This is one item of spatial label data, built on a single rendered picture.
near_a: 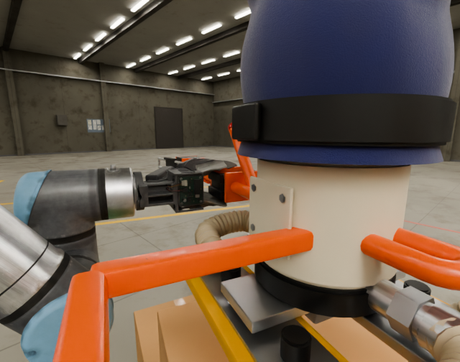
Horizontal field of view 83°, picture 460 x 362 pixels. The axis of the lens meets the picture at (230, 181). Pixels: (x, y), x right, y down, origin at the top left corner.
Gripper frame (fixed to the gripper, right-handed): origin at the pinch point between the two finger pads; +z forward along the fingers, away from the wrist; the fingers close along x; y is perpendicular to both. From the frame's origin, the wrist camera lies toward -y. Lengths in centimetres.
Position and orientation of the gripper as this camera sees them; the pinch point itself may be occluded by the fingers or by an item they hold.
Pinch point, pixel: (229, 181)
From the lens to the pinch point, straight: 57.2
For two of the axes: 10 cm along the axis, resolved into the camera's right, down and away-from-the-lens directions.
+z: 9.1, -0.8, 4.1
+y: 4.2, 1.7, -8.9
